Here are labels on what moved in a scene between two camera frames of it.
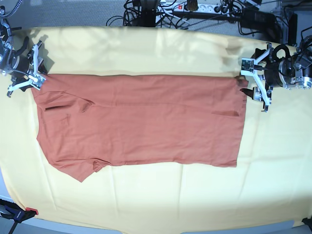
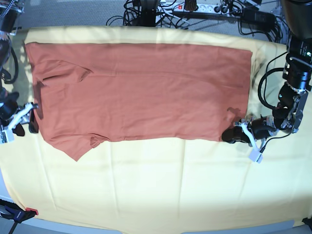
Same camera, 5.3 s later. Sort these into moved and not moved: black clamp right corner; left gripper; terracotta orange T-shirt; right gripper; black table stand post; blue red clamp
Moved: right gripper; left gripper; terracotta orange T-shirt
Not moved: black clamp right corner; blue red clamp; black table stand post
